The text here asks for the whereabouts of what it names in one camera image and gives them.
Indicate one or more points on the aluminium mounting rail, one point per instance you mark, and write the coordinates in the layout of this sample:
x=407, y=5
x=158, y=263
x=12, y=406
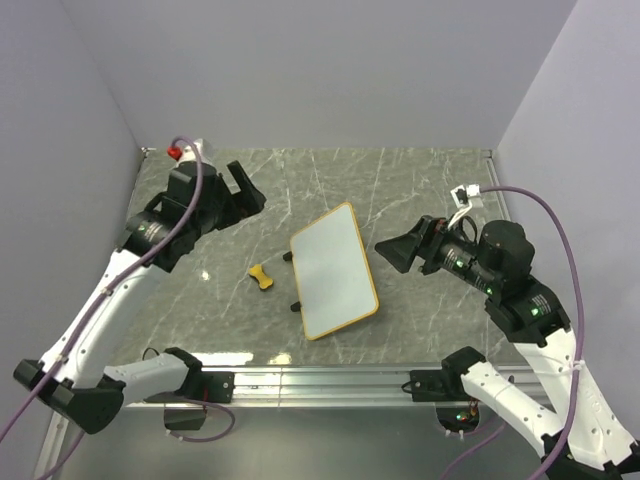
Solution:
x=341, y=386

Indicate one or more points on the yellow-framed whiteboard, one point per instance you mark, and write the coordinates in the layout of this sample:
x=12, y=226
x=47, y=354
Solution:
x=334, y=282

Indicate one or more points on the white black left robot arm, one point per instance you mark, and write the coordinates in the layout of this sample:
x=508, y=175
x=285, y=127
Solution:
x=74, y=377

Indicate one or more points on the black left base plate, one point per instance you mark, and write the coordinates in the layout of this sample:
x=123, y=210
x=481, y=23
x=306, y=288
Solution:
x=213, y=387

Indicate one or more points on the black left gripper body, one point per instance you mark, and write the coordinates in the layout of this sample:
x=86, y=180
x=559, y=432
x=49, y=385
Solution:
x=209, y=221

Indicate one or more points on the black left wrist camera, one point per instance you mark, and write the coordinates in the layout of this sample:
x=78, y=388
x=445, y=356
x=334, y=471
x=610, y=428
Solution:
x=183, y=177

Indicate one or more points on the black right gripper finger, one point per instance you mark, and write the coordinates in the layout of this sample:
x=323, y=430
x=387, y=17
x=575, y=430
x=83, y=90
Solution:
x=399, y=253
x=422, y=232

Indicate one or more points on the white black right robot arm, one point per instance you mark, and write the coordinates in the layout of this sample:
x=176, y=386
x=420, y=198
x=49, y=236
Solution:
x=578, y=433

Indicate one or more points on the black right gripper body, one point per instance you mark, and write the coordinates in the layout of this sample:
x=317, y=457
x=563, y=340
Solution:
x=456, y=254

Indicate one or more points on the yellow bone-shaped eraser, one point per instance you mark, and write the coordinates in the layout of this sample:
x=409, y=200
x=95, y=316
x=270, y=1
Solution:
x=257, y=273

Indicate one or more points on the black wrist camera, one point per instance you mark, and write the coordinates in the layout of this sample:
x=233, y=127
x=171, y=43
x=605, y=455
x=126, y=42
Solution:
x=183, y=177
x=504, y=249

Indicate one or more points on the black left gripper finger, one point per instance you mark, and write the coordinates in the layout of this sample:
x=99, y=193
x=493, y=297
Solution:
x=246, y=189
x=249, y=202

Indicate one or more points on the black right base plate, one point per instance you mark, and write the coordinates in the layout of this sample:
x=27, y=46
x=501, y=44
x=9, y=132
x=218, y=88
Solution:
x=441, y=385

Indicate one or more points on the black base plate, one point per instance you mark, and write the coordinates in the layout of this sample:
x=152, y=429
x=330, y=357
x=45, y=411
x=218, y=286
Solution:
x=213, y=387
x=441, y=385

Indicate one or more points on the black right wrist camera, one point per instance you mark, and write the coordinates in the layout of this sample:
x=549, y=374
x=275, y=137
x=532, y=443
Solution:
x=504, y=249

